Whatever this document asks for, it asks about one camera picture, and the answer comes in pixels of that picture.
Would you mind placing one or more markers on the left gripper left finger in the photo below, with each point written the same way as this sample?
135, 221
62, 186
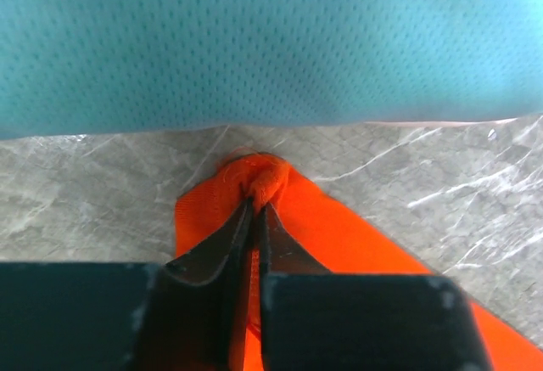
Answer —
184, 315

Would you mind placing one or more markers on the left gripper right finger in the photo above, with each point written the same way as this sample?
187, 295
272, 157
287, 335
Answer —
314, 319

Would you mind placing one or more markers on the orange t-shirt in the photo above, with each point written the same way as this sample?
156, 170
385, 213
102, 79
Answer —
331, 232

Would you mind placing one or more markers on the folded teal t-shirt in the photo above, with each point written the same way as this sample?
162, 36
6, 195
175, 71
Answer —
71, 67

